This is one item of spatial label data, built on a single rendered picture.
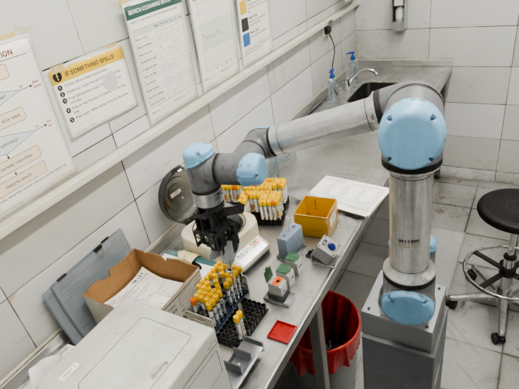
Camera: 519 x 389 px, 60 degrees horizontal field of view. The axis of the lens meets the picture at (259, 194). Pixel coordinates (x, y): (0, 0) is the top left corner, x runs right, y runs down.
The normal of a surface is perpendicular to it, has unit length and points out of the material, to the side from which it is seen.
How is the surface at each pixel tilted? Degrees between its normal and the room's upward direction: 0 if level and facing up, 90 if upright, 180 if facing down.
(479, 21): 90
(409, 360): 90
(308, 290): 0
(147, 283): 2
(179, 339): 0
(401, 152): 81
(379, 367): 90
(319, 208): 90
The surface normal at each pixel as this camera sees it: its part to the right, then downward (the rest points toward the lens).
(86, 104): 0.87, 0.17
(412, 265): -0.15, 0.51
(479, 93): -0.48, 0.51
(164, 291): -0.13, -0.84
